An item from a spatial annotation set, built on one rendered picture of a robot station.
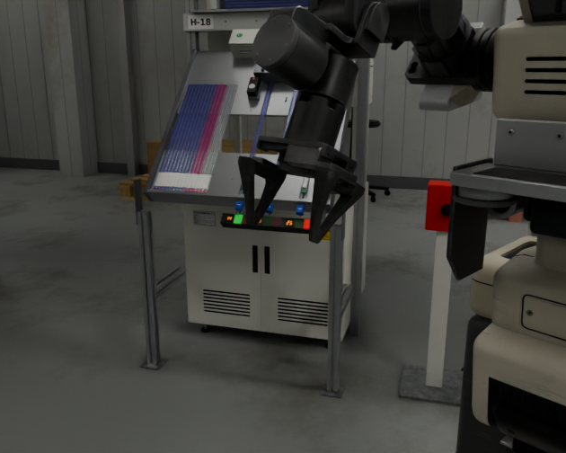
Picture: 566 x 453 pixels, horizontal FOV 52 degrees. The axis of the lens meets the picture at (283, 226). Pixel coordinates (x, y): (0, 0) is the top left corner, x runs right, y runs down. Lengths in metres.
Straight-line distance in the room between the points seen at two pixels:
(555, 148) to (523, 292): 0.20
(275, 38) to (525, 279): 0.47
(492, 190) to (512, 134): 0.11
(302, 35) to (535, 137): 0.33
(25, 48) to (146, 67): 1.51
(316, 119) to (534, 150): 0.29
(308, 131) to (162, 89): 5.88
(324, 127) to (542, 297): 0.39
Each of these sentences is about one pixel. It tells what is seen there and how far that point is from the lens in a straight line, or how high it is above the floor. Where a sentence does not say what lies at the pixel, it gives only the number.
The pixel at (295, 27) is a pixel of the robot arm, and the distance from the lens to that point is 0.60.
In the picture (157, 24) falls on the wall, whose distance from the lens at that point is 6.51.
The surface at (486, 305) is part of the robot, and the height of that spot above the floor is 0.72.
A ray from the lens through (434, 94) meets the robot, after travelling 0.88.
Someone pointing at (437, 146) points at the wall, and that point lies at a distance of 5.83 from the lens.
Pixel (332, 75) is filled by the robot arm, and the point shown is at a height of 1.16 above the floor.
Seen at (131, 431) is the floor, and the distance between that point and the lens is 2.10.
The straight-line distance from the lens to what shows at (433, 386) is 2.31.
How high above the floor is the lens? 1.16
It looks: 15 degrees down
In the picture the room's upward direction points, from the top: straight up
